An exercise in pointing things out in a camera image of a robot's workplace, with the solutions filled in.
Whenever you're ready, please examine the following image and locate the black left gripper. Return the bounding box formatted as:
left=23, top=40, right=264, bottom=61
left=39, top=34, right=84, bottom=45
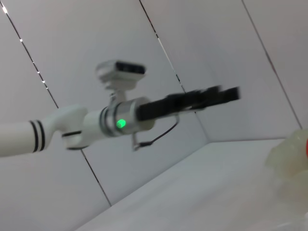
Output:
left=135, top=85, right=242, bottom=123

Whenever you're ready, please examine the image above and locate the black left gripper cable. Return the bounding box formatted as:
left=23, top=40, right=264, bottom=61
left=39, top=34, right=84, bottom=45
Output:
left=131, top=115, right=180, bottom=152

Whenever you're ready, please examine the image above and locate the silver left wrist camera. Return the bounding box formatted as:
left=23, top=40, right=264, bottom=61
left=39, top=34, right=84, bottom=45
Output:
left=94, top=59, right=147, bottom=107

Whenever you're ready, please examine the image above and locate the green glass fruit bowl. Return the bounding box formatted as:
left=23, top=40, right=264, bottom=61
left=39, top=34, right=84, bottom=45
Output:
left=264, top=128, right=308, bottom=207

